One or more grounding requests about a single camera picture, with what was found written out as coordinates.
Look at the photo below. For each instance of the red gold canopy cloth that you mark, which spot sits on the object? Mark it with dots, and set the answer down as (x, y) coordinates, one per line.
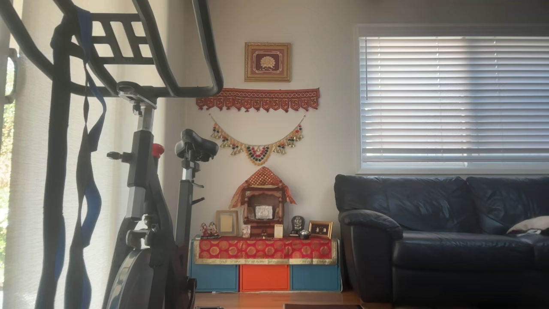
(262, 177)

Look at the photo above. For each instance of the silver plaque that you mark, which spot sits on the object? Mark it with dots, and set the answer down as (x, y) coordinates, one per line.
(263, 211)

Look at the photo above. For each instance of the dark idol statue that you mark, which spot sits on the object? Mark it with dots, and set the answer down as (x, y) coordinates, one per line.
(297, 224)

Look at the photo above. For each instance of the small wooden shrine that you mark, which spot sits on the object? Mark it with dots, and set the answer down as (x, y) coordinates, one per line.
(261, 229)

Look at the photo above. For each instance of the white card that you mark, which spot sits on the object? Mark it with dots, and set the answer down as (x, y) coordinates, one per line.
(279, 231)

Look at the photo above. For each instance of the small black bowl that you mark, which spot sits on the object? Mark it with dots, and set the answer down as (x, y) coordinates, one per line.
(304, 234)

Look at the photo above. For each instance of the red gold table cloth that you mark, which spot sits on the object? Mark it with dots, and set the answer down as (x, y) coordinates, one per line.
(263, 249)

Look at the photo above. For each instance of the small colourful figurines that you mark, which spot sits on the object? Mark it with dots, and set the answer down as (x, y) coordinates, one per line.
(209, 230)

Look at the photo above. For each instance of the orange storage bin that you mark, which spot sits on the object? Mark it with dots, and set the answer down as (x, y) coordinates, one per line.
(264, 278)

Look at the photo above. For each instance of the blind tilt wand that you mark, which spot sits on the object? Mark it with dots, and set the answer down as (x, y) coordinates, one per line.
(366, 68)

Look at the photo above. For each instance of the blue storage bin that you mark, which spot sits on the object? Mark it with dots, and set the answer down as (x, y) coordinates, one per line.
(315, 278)
(214, 278)

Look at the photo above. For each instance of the black exercise bike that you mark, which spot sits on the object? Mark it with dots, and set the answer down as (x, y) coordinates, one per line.
(141, 163)

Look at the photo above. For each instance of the black leather sofa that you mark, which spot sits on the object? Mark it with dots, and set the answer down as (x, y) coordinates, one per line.
(429, 253)

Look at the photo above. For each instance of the white window blinds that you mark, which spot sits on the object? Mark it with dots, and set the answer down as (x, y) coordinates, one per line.
(450, 98)

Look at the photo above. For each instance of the white window curtain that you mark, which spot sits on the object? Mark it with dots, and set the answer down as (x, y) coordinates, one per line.
(30, 128)

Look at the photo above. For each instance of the white cushion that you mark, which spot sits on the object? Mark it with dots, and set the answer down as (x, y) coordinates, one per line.
(532, 224)

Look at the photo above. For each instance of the beaded garland wall hanging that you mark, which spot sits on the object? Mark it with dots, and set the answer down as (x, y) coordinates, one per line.
(257, 153)

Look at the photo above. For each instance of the red embroidered wall hanging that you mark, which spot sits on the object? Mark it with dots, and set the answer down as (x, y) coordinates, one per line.
(257, 98)

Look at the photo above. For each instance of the beige picture frame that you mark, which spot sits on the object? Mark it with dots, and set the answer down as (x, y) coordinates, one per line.
(226, 222)

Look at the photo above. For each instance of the small gold picture frame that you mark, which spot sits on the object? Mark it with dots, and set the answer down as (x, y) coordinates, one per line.
(320, 229)

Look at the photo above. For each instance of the gold framed wall picture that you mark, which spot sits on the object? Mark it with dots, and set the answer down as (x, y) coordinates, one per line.
(267, 62)

